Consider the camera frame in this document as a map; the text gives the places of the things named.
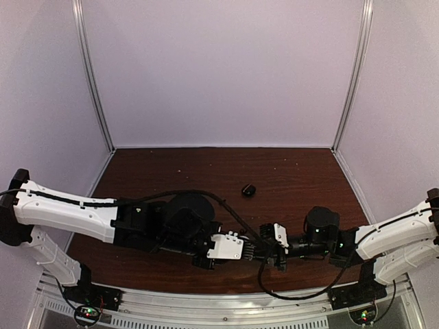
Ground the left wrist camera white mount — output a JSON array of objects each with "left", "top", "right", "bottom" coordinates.
[{"left": 206, "top": 231, "right": 255, "bottom": 260}]

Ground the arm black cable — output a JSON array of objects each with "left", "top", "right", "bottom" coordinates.
[
  {"left": 0, "top": 189, "right": 265, "bottom": 251},
  {"left": 257, "top": 253, "right": 377, "bottom": 301}
]

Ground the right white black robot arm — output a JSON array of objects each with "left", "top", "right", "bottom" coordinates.
[{"left": 260, "top": 188, "right": 438, "bottom": 308}]

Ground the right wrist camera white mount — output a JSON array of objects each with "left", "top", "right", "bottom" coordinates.
[{"left": 259, "top": 223, "right": 289, "bottom": 248}]

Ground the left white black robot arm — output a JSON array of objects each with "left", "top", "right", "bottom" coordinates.
[{"left": 1, "top": 169, "right": 241, "bottom": 309}]

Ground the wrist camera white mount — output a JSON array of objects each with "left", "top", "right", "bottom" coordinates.
[
  {"left": 259, "top": 223, "right": 289, "bottom": 248},
  {"left": 206, "top": 231, "right": 255, "bottom": 260}
]

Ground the right aluminium frame post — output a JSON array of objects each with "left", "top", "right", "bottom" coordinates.
[{"left": 331, "top": 0, "right": 374, "bottom": 154}]

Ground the left circuit board with leds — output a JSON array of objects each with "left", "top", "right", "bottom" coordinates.
[{"left": 73, "top": 305, "right": 102, "bottom": 326}]

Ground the aluminium front rail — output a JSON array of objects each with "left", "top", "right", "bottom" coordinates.
[{"left": 32, "top": 270, "right": 423, "bottom": 329}]

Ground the black earbud charging case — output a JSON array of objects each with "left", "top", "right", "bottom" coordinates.
[{"left": 241, "top": 184, "right": 257, "bottom": 197}]

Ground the left aluminium frame post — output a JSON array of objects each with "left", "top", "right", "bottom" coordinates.
[{"left": 72, "top": 0, "right": 115, "bottom": 153}]

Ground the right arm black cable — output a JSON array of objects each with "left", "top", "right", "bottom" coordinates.
[{"left": 257, "top": 253, "right": 377, "bottom": 301}]

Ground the aluminium frame post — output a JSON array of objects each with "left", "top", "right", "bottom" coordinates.
[
  {"left": 331, "top": 0, "right": 374, "bottom": 154},
  {"left": 72, "top": 0, "right": 115, "bottom": 153}
]

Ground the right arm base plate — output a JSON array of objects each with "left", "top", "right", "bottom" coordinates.
[{"left": 329, "top": 284, "right": 387, "bottom": 310}]

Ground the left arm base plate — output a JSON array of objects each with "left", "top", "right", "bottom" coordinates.
[{"left": 64, "top": 285, "right": 122, "bottom": 311}]

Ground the right circuit board with leds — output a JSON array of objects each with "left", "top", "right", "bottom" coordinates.
[{"left": 349, "top": 306, "right": 377, "bottom": 326}]

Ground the circuit board with leds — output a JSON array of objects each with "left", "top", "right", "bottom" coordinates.
[
  {"left": 73, "top": 305, "right": 102, "bottom": 326},
  {"left": 349, "top": 306, "right": 377, "bottom": 326}
]

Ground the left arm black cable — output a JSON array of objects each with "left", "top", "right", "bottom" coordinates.
[{"left": 0, "top": 189, "right": 265, "bottom": 251}]

